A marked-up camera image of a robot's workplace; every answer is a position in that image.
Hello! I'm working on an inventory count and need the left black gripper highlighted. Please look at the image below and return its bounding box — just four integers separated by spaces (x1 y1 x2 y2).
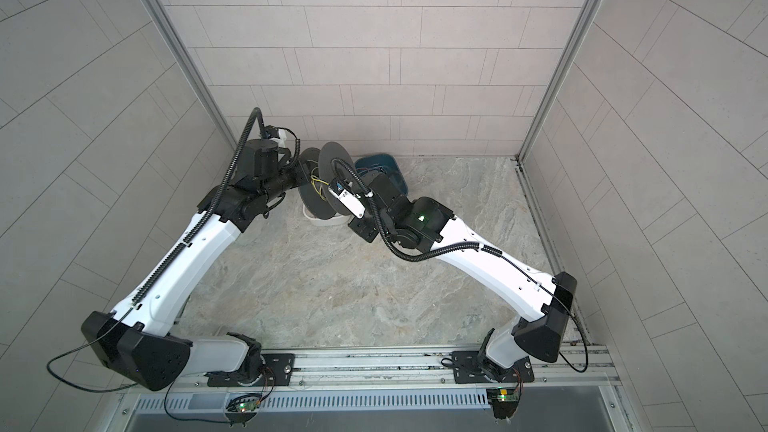
257 156 314 207

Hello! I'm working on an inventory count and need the dark grey cable spool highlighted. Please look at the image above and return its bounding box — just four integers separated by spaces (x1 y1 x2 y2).
299 142 353 219

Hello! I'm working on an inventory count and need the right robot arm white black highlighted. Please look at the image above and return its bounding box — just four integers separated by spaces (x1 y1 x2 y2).
320 157 577 382

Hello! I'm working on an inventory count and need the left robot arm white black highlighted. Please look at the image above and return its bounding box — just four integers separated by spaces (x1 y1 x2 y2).
81 108 307 391

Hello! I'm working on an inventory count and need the white oval tray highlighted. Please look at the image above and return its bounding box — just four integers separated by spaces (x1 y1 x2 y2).
302 205 350 227

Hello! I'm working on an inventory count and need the teal oval tray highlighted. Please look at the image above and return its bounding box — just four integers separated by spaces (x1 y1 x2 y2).
355 153 408 195

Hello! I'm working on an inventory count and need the right circuit board with LED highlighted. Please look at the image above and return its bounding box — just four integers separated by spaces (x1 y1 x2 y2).
486 388 520 420

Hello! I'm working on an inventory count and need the circuit board with led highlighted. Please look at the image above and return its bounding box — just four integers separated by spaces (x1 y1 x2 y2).
226 393 262 414
486 388 520 420

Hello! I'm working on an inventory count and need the left circuit board with LED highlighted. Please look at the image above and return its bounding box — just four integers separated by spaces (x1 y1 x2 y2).
226 393 262 414

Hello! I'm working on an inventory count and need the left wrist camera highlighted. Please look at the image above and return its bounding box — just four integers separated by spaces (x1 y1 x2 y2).
263 125 300 162

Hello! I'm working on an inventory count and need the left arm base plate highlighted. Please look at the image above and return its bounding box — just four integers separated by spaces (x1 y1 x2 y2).
205 353 295 387

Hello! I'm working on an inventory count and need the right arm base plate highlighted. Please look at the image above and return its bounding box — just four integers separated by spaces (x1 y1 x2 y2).
441 350 535 385

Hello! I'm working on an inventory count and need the perforated cable duct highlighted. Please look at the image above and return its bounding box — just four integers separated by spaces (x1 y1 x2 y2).
135 389 490 415

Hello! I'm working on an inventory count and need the black loose cable left base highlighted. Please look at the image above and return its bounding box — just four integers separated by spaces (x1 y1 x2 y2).
46 335 265 424

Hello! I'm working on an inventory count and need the aluminium mounting rail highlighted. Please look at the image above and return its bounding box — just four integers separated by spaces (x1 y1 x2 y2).
146 345 621 392

